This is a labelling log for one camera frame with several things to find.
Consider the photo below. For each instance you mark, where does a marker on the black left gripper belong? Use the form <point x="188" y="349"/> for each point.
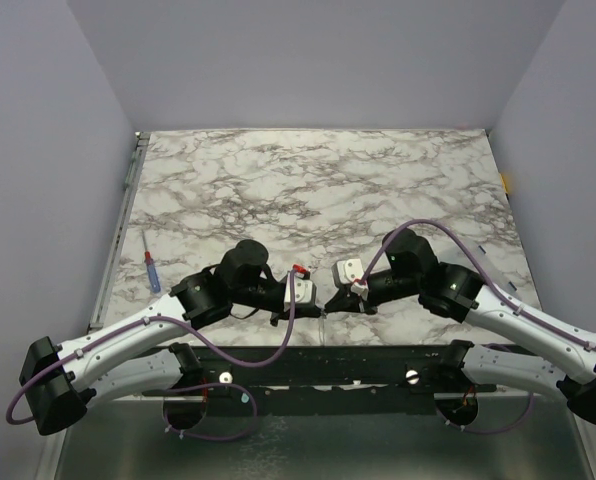
<point x="307" y="311"/>

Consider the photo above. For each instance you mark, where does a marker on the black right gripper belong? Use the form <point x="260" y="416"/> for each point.
<point x="357" y="301"/>

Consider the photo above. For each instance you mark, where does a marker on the clear plastic key organizer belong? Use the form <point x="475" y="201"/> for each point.
<point x="322" y="330"/>

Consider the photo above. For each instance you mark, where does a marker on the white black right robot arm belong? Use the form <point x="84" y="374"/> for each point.
<point x="560" y="358"/>

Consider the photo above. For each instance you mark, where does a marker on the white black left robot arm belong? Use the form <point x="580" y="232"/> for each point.
<point x="60" y="381"/>

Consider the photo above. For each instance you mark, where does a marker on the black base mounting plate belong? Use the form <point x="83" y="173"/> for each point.
<point x="324" y="380"/>

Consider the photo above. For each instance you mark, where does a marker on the clear plastic storage box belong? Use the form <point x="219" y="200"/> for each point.
<point x="494" y="273"/>

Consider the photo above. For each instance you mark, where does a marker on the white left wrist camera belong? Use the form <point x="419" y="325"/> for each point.
<point x="301" y="292"/>

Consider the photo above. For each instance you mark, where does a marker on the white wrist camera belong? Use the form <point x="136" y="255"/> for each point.
<point x="349" y="273"/>
<point x="301" y="292"/>

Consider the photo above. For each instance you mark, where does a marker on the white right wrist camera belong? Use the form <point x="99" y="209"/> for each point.
<point x="349" y="273"/>

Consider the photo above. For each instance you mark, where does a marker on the blue red handled screwdriver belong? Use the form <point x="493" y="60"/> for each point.
<point x="151" y="271"/>

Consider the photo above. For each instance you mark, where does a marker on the left side metal rail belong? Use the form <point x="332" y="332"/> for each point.
<point x="129" y="190"/>

